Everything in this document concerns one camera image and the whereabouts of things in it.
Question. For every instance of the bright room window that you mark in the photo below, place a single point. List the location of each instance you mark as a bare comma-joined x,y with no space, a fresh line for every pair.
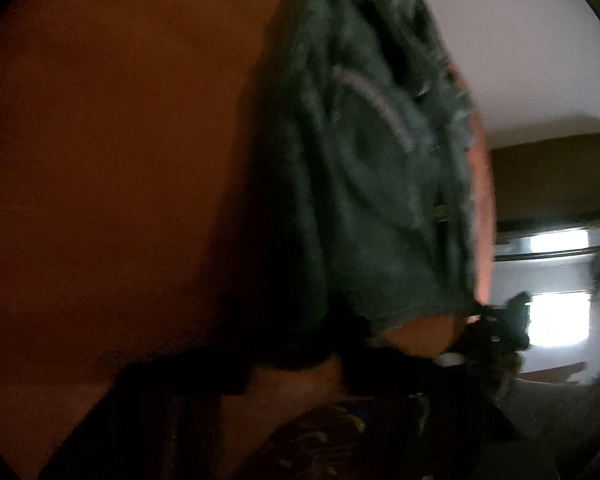
560,320

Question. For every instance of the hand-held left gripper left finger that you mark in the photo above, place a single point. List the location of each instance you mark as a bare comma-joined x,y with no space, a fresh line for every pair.
180,425

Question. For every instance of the brown wooden cabinet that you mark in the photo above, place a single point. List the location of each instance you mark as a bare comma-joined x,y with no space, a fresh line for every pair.
555,180

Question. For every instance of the person's grey clothing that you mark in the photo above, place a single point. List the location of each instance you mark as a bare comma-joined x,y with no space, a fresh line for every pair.
570,430

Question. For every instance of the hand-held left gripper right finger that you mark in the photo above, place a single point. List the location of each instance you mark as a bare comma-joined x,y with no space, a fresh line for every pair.
455,410

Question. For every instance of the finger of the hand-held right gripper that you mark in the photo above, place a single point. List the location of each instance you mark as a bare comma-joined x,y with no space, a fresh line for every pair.
486,312

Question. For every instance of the orange blanket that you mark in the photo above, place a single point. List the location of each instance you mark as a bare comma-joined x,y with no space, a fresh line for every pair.
120,160

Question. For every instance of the dark green fleece jacket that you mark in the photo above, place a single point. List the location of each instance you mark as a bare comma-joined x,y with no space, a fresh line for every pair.
360,185

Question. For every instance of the floral patterned cloth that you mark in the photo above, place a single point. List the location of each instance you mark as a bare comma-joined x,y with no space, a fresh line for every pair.
330,440

